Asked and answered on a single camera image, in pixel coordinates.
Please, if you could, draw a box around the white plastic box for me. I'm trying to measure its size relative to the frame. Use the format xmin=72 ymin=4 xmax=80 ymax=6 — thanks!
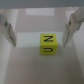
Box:
xmin=0 ymin=0 xmax=84 ymax=84

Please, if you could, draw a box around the yellow block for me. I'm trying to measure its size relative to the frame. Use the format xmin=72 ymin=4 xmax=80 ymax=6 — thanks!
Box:
xmin=39 ymin=32 xmax=58 ymax=57

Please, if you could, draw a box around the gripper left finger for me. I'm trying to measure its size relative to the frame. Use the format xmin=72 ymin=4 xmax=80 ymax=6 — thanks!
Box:
xmin=0 ymin=8 xmax=17 ymax=48

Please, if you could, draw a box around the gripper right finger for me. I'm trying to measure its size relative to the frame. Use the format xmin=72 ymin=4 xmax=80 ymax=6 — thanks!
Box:
xmin=61 ymin=8 xmax=84 ymax=47

